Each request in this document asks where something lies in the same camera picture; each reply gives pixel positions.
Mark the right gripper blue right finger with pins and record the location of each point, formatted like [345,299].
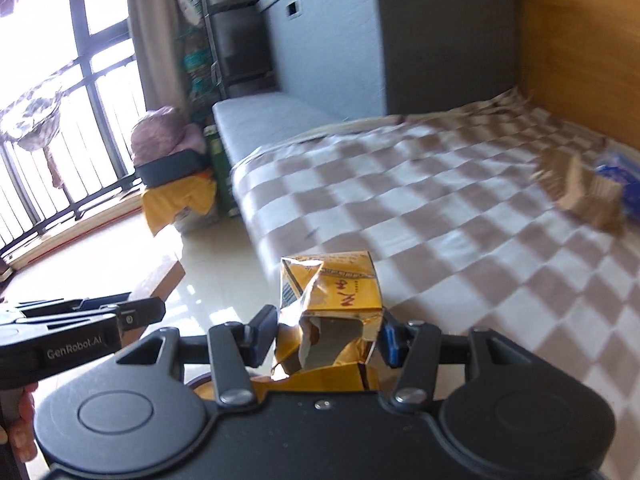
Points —
[414,349]

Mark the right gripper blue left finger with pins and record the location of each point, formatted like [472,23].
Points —
[234,348]

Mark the yellow carton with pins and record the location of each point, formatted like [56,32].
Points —
[330,315]

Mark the crumpled brown paper trash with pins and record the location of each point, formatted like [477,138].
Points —
[579,190]

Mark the person's left hand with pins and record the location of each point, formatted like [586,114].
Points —
[18,443]

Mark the brown white checkered blanket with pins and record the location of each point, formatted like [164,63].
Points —
[461,235]

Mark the yellow cloth covered box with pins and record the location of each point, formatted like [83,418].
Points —
[160,205]

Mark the green cardboard box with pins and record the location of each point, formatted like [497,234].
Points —
[221,168]

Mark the hanging net basket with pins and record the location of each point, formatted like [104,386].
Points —
[33,121]

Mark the grey bench cushion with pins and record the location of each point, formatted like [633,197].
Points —
[250,122]

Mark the blue plastic wrapper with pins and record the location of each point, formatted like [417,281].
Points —
[622,169]

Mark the black balcony railing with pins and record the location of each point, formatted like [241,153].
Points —
[86,42]

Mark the grey fabric storage box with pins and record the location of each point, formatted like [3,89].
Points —
[364,58]

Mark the beige curtain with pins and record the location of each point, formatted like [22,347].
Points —
[155,26]

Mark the black shelf unit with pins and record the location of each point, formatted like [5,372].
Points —
[227,54]

